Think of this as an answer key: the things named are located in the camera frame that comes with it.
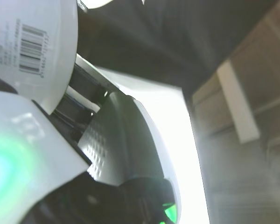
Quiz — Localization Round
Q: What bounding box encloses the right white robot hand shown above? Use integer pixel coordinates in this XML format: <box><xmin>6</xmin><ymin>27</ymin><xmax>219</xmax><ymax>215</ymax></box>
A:
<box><xmin>0</xmin><ymin>54</ymin><xmax>182</xmax><ymax>224</ymax></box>

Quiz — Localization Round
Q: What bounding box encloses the white backdrop cloth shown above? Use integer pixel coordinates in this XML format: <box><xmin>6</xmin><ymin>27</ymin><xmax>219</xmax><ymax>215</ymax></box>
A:
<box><xmin>95</xmin><ymin>66</ymin><xmax>212</xmax><ymax>224</ymax></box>

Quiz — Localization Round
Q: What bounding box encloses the white flat panel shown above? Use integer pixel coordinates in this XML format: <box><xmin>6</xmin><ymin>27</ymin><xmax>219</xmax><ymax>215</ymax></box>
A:
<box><xmin>216</xmin><ymin>59</ymin><xmax>260</xmax><ymax>144</ymax></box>

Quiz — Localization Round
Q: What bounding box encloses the beige wall cabinet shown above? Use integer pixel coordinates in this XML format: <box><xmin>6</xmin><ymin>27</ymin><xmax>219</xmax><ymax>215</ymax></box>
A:
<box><xmin>191</xmin><ymin>0</ymin><xmax>280</xmax><ymax>224</ymax></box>

